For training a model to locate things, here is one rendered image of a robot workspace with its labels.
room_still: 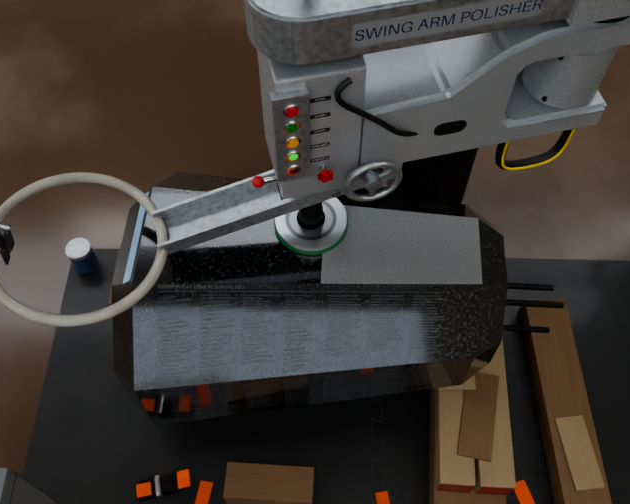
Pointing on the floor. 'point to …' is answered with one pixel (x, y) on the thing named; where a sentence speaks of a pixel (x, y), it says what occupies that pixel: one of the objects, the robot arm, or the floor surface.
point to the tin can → (81, 255)
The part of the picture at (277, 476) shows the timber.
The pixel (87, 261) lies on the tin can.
